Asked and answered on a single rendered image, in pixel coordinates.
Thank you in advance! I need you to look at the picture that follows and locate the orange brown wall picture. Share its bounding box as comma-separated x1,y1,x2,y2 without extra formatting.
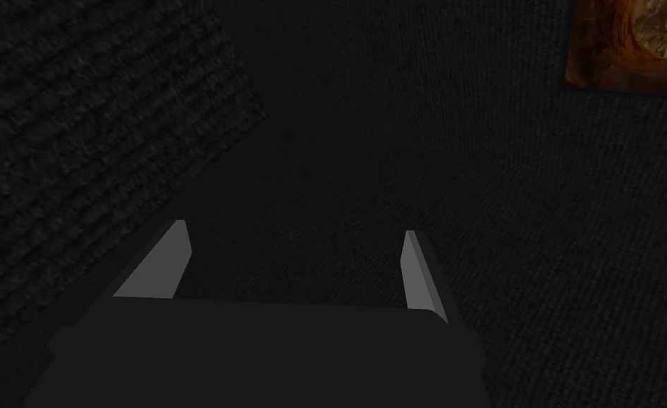
563,0,667,97

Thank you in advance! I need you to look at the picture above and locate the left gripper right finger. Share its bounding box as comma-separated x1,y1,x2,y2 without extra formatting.
400,229,466,325

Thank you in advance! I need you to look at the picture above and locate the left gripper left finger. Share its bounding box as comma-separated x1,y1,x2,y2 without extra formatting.
86,219,193,312

